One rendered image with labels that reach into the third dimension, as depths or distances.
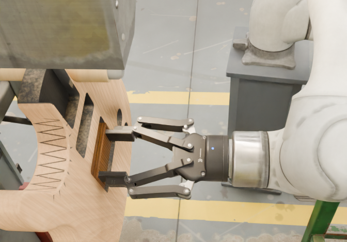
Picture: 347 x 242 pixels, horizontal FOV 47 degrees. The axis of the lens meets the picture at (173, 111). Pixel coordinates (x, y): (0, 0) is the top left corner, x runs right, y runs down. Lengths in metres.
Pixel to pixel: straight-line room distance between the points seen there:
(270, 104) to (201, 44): 1.26
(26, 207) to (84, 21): 0.22
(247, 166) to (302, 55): 0.91
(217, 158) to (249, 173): 0.05
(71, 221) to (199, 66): 2.00
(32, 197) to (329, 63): 0.37
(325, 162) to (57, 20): 0.29
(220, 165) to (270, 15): 0.76
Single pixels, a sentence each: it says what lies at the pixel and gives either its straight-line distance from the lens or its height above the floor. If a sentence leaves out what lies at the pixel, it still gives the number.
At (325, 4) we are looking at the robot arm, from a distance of 0.59.
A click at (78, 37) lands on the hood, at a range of 0.33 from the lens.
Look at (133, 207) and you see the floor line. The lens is 1.87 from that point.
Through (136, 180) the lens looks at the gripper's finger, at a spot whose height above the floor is 1.08.
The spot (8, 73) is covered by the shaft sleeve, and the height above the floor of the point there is 1.26.
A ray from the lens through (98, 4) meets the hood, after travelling 0.30.
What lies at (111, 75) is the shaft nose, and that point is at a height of 1.25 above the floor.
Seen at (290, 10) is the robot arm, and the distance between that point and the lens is 1.30.
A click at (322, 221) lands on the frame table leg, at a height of 0.32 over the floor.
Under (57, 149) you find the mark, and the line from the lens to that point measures 0.54.
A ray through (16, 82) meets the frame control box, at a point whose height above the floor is 1.05.
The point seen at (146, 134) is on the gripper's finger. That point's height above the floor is 1.10.
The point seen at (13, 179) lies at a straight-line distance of 1.19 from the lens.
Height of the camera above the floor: 1.60
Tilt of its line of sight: 46 degrees down
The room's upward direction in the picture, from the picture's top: 5 degrees counter-clockwise
